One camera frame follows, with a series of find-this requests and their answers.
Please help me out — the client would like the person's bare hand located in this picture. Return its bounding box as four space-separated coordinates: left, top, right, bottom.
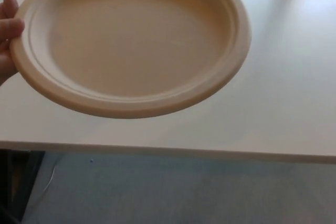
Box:
0 0 26 87

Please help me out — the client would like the beige round paper plate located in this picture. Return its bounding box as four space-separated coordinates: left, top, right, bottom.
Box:
9 0 253 119

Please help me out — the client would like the thin white floor cable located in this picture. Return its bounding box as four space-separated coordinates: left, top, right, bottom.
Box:
31 166 57 211

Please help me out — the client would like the dark table frame leg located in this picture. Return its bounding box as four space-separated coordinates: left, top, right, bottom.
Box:
0 149 46 224

